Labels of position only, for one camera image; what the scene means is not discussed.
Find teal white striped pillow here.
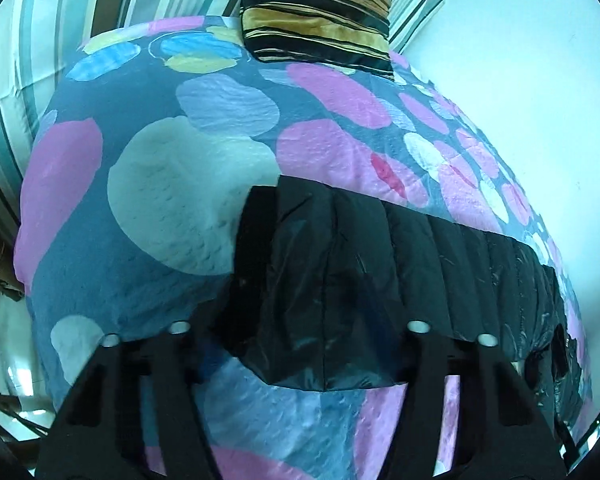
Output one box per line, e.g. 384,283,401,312
0,0,446,233

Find black puffer jacket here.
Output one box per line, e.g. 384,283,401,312
207,176,588,423

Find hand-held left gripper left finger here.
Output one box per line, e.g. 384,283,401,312
34,320,231,480

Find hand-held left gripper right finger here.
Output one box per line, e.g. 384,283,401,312
399,319,569,480

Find dotted grey pink bedspread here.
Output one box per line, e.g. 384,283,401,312
14,15,597,480

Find black gold striped cushion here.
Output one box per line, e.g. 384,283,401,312
240,0,400,77

